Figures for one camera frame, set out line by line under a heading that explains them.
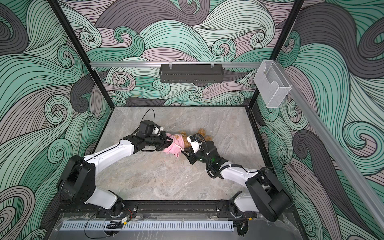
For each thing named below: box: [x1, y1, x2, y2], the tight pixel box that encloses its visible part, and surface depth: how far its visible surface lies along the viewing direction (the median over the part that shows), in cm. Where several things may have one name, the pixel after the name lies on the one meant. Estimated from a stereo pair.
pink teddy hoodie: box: [163, 133, 185, 158], surface depth 79 cm
